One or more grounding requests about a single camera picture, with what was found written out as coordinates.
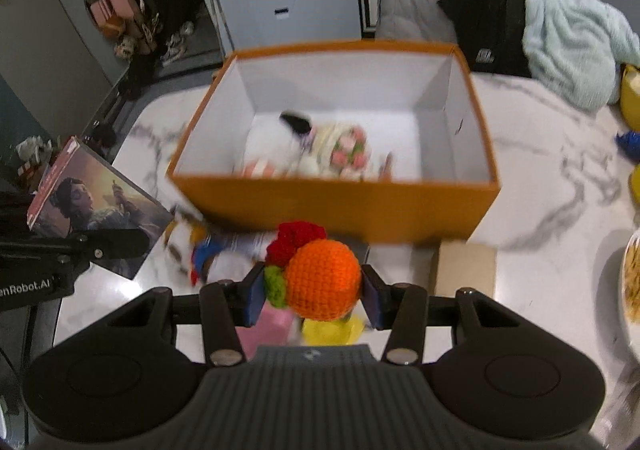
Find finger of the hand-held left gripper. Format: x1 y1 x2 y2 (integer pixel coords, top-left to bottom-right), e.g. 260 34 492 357
62 227 151 262

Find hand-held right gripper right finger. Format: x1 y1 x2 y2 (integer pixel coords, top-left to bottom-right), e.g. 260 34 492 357
360 263 508 367

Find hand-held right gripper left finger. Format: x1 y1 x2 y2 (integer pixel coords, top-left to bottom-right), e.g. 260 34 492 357
117 263 267 367

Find yellow tape measure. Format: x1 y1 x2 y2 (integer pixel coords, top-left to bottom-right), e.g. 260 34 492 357
301 316 366 346

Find crocheted orange fruit toy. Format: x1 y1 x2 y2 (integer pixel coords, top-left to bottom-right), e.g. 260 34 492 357
264 220 363 322

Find brown bear plush toy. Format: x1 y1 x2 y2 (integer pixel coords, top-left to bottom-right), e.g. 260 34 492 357
162 215 223 287

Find orange cardboard box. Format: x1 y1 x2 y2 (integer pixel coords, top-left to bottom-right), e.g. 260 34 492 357
166 41 501 243

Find brown cardboard piece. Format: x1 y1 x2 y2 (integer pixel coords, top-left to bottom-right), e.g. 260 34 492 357
429 240 497 301

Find white plush toy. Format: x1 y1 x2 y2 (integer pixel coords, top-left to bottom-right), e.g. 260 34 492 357
242 110 322 178

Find crocheted flower bouquet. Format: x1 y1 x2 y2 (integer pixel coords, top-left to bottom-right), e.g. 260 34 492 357
310 123 375 179

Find pair of shoes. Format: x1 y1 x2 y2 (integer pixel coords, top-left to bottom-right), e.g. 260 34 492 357
160 20 196 67

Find pink storage boxes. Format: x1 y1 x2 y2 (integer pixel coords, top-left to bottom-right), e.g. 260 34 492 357
87 0 135 34

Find white plate with food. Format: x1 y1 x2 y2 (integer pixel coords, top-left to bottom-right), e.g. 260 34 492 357
619 229 640 363

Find blue packet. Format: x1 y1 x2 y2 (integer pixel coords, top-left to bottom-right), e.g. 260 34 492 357
615 130 640 156

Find black jacket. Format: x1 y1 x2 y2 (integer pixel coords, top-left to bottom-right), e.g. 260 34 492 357
437 0 546 78

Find light blue fleece towel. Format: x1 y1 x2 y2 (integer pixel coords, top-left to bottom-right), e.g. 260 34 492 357
520 0 640 111

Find yellow bowl with food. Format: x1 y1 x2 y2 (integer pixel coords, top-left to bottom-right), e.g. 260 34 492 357
619 64 640 133

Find broom handle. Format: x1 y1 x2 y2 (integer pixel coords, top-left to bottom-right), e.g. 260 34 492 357
201 0 236 56

